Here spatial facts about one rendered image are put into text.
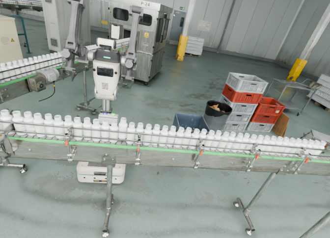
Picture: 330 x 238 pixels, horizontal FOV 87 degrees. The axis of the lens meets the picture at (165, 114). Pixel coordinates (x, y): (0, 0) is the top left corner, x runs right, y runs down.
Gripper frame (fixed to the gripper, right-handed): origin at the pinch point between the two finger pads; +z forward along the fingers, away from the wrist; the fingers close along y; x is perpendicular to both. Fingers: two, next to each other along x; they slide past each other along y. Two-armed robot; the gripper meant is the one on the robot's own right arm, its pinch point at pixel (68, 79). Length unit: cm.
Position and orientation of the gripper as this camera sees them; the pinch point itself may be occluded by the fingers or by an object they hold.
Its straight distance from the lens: 156.1
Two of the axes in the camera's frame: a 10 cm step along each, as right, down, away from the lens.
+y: 9.6, 1.3, 2.4
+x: -2.3, -0.6, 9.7
